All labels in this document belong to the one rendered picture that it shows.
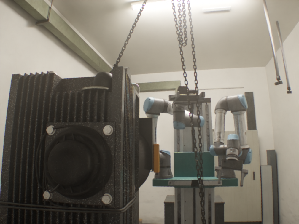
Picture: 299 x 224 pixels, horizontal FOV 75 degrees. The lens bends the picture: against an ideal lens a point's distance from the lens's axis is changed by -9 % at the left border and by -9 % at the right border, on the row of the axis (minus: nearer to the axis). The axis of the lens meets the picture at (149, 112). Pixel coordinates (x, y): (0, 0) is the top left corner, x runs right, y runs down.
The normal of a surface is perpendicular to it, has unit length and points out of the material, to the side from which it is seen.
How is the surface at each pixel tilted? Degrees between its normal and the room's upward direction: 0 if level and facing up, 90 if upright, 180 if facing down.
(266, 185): 90
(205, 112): 90
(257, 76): 90
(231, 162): 67
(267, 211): 90
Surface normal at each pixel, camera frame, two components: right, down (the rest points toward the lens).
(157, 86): -0.21, -0.19
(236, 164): -0.22, -0.56
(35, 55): 0.98, -0.04
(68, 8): 0.00, 0.98
